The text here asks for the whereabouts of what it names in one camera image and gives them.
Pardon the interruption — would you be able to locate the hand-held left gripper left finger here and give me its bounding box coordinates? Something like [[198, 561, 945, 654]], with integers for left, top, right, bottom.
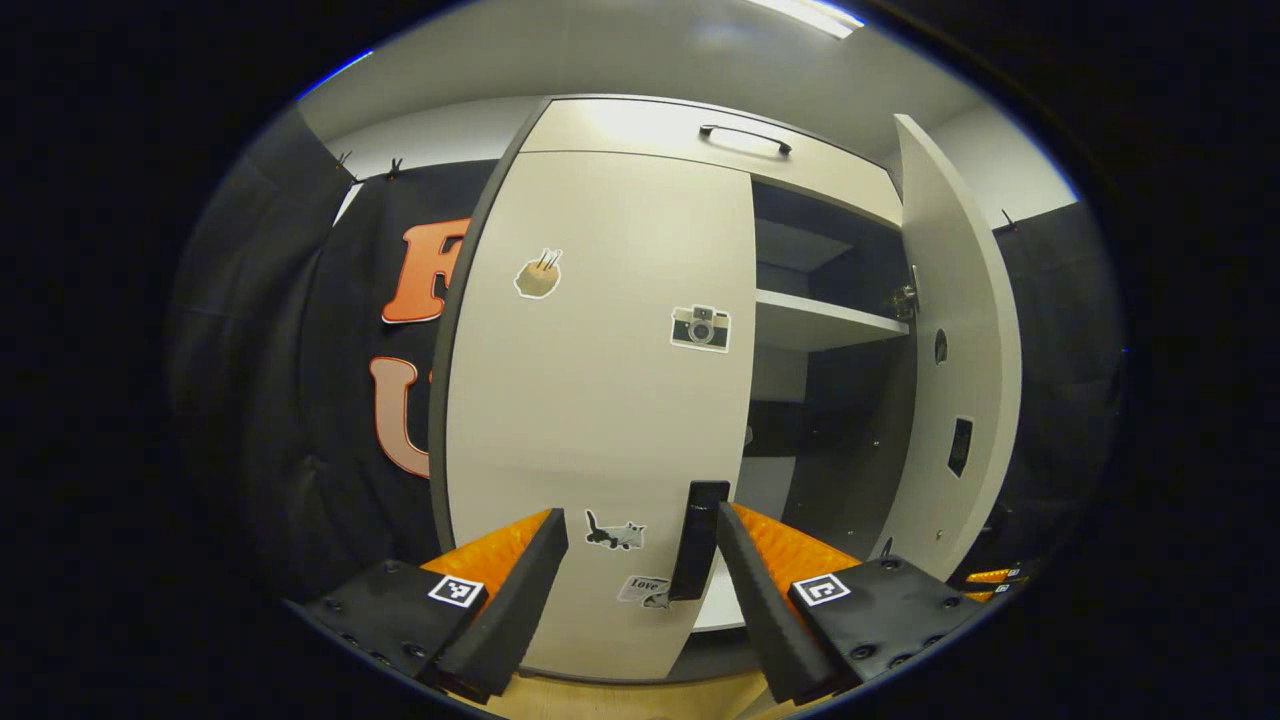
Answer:
[[288, 508, 570, 704]]

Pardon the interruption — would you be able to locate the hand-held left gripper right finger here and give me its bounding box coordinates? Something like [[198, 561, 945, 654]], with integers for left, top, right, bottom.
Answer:
[[716, 502, 986, 706]]

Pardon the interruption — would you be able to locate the beige double-door shoe cabinet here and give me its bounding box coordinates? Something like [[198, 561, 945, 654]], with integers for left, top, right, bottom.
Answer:
[[428, 95, 1023, 686]]

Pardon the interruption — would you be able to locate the beige cabinet door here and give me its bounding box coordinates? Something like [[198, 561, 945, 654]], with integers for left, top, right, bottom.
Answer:
[[870, 113, 1023, 583], [443, 150, 758, 681]]

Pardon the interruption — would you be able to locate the white cabinet bottom shelf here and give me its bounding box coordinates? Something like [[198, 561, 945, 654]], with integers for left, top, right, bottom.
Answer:
[[690, 455, 798, 634]]

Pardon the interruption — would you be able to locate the white cabinet shelf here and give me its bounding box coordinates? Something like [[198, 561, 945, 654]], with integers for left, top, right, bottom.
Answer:
[[690, 455, 798, 634], [755, 288, 911, 353]]

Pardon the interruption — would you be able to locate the white cabinet inner shelf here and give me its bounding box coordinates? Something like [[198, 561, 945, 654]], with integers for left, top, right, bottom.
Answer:
[[755, 288, 911, 353]]

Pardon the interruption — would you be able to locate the beige cabinet drawer front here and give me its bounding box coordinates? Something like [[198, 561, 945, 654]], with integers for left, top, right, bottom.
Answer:
[[520, 97, 904, 229]]

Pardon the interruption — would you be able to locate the black backdrop cloth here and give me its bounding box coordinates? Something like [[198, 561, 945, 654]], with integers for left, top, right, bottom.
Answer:
[[170, 105, 1126, 601]]

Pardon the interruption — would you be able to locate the wide ceiling light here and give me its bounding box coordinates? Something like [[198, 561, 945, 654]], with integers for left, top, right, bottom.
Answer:
[[745, 0, 866, 39]]

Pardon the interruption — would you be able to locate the black left door handle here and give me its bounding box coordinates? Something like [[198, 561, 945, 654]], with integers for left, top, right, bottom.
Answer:
[[668, 480, 732, 602]]

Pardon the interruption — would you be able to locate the black drawer handle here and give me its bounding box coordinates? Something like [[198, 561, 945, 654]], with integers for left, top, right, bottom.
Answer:
[[698, 124, 793, 157]]

